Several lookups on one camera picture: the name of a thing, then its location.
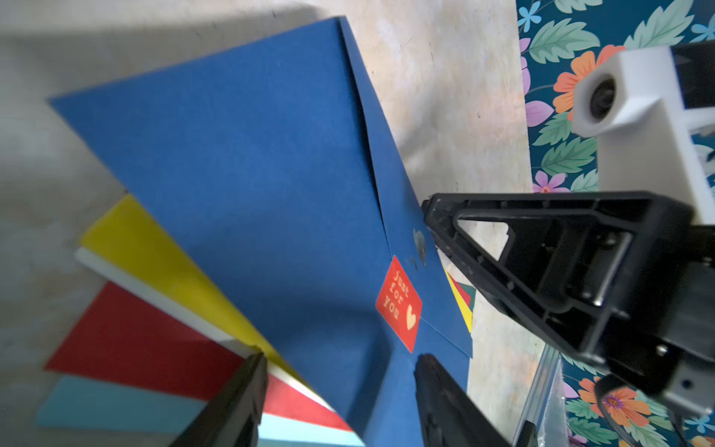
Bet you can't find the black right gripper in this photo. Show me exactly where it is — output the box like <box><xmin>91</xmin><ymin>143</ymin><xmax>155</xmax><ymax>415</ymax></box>
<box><xmin>422</xmin><ymin>192</ymin><xmax>714</xmax><ymax>416</ymax></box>

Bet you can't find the dark green envelope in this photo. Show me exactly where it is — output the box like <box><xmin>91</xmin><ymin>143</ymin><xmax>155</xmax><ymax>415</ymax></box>
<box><xmin>456</xmin><ymin>282</ymin><xmax>476</xmax><ymax>311</ymax></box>

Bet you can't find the navy blue envelope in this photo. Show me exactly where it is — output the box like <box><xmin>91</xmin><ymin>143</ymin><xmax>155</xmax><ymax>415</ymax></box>
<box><xmin>50</xmin><ymin>17</ymin><xmax>472</xmax><ymax>446</ymax></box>

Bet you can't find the red envelope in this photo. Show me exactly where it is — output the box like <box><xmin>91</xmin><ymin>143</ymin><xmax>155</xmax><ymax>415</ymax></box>
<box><xmin>44</xmin><ymin>281</ymin><xmax>354</xmax><ymax>432</ymax></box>

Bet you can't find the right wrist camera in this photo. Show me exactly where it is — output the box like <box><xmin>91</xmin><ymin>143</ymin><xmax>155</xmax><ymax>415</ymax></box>
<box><xmin>573</xmin><ymin>41</ymin><xmax>714</xmax><ymax>225</ymax></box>

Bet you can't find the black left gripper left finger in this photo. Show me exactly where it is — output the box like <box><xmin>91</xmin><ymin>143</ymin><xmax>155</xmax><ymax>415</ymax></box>
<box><xmin>171</xmin><ymin>354</ymin><xmax>268</xmax><ymax>447</ymax></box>

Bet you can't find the light blue envelope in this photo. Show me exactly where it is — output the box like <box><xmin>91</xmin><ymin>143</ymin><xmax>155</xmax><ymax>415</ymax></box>
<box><xmin>35</xmin><ymin>375</ymin><xmax>363</xmax><ymax>446</ymax></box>

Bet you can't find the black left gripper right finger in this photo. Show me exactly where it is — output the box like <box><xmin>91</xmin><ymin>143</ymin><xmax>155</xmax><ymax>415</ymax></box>
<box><xmin>414</xmin><ymin>354</ymin><xmax>509</xmax><ymax>447</ymax></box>

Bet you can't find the bright yellow envelope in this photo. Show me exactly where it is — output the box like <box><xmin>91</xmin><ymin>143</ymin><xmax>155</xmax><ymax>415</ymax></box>
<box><xmin>79</xmin><ymin>194</ymin><xmax>475</xmax><ymax>387</ymax></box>

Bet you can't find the aluminium frame profile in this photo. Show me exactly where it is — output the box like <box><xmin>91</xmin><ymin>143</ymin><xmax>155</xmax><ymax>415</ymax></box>
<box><xmin>512</xmin><ymin>346</ymin><xmax>560</xmax><ymax>446</ymax></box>

